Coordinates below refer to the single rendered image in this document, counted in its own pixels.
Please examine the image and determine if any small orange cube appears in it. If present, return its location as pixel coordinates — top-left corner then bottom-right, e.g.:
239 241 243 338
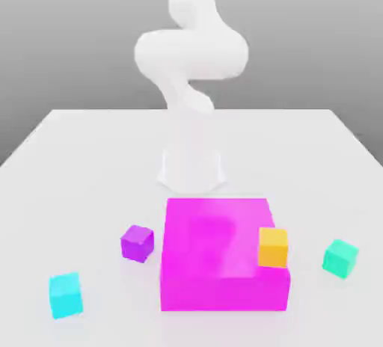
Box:
257 227 289 269

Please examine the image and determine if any small green cube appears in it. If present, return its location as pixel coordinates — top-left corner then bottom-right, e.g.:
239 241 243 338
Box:
322 239 360 280

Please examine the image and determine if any small purple cube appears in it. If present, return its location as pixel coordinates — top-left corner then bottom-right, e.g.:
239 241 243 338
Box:
120 224 155 264

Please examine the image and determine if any large magenta box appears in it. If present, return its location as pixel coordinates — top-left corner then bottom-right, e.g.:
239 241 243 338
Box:
159 197 292 313

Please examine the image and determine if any small cyan cube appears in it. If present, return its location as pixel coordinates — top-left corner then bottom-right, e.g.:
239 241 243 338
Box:
48 271 84 320

